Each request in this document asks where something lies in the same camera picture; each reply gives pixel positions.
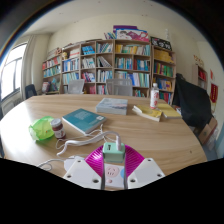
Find white power strip cord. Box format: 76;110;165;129
36;158;68;171

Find wooden bookshelf unit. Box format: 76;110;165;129
41;24;178;106

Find teal book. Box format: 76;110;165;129
61;108;108;135

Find green plastic bag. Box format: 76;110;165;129
28;115;56;142

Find dark blue chair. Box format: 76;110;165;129
24;83;38;100

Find clear bottle with red label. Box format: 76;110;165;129
149;82;160;110

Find bright window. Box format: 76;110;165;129
0;42;28;101

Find flat yellow book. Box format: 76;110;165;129
156;102;183;120

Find black cloth cover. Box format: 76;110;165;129
172;73;213;129

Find brown cardboard box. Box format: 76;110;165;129
198;116;218;145

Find narrow grey mesh chair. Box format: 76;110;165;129
67;78;86;95

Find small wooden wall shelf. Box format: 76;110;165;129
192;63;209;91

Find small green charger block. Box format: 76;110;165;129
102;141;126;164

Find white charging cable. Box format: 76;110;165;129
54;128;123;158

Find thick yellow book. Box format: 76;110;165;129
131;104;163;123

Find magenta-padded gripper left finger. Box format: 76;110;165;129
62;144;106;190

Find red wall hanging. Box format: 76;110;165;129
209;82;219;104

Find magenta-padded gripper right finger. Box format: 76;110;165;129
123;144;166;190

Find grey book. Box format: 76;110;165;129
95;97;129;116

